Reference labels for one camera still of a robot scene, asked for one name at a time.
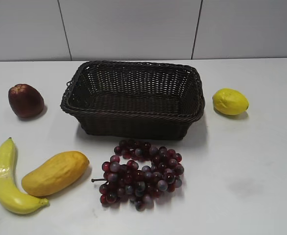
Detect yellow banana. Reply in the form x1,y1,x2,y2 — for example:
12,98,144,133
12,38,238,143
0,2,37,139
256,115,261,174
0,138,49,214

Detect dark woven rectangular basket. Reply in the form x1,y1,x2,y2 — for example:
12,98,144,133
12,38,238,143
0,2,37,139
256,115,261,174
60,61,205,141

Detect red purple grape bunch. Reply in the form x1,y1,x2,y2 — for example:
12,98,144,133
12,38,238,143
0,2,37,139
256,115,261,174
91,139,185,211

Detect yellow lemon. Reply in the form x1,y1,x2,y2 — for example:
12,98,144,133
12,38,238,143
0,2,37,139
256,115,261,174
212,88,249,116

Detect yellow mango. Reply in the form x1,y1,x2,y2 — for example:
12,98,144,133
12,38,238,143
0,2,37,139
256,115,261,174
22,151,90,197

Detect dark red apple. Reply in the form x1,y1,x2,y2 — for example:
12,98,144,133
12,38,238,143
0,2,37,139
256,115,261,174
8,84,45,119

